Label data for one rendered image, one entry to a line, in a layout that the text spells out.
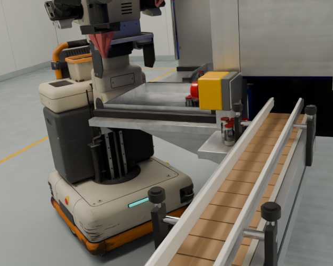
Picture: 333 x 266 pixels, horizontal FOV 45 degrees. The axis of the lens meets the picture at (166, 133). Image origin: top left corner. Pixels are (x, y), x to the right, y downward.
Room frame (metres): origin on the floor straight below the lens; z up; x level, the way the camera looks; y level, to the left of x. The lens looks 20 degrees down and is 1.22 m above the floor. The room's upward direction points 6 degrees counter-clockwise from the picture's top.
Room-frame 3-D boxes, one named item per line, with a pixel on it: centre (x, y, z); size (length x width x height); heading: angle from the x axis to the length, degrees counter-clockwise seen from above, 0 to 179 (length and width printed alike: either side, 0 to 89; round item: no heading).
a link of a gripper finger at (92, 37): (1.19, 0.15, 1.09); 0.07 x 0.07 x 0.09; 63
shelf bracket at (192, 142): (1.11, -0.02, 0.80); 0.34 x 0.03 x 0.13; 63
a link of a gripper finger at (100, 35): (1.20, 0.17, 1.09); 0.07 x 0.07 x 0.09; 63
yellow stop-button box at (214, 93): (0.87, -0.12, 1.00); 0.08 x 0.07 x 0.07; 63
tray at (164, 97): (1.20, -0.03, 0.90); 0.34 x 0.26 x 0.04; 62
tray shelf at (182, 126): (1.33, -0.15, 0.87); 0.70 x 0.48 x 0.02; 153
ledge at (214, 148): (0.84, -0.16, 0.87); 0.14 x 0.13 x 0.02; 63
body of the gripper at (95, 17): (1.20, 0.16, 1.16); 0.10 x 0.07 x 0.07; 63
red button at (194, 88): (0.89, -0.08, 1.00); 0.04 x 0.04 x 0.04; 63
